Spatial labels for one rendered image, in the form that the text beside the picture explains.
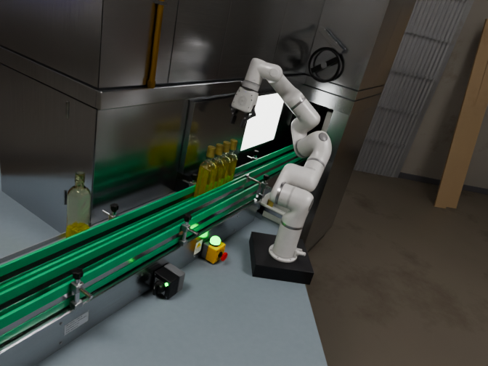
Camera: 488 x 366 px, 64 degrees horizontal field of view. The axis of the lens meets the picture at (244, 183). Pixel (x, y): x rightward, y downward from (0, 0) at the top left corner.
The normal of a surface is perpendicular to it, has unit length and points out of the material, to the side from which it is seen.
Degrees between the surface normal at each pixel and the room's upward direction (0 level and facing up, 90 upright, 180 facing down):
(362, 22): 90
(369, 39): 90
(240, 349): 0
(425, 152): 90
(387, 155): 90
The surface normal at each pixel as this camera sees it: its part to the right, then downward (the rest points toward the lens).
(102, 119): 0.82, 0.40
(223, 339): 0.22, -0.88
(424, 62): 0.04, 0.44
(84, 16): -0.53, 0.25
